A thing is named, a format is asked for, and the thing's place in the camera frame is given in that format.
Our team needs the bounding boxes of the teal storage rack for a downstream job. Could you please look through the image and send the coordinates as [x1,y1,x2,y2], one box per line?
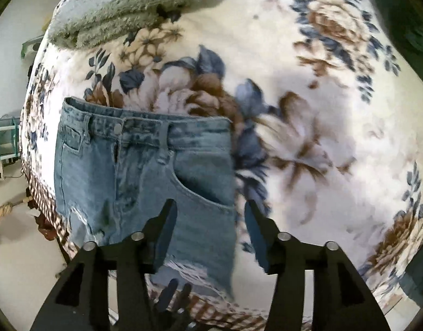
[0,117,20,161]

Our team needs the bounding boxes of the blue denim shorts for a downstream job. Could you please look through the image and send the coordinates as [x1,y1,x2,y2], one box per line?
[54,97,237,298]

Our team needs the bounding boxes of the grey folded fluffy towel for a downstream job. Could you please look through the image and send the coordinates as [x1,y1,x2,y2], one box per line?
[48,0,200,49]

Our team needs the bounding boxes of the floral bed blanket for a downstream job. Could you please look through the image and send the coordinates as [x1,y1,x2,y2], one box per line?
[20,0,423,330]

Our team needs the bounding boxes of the dark teal folded comforter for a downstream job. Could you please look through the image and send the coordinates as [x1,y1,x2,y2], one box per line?
[361,0,423,94]

